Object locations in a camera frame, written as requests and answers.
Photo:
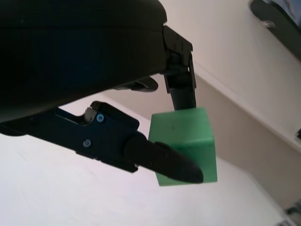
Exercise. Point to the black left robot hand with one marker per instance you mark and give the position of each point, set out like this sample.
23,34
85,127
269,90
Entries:
70,58

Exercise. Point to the black chair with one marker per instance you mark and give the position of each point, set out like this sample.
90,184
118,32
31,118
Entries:
277,21

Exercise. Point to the green wooden block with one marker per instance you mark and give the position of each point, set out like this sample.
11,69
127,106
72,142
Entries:
185,129

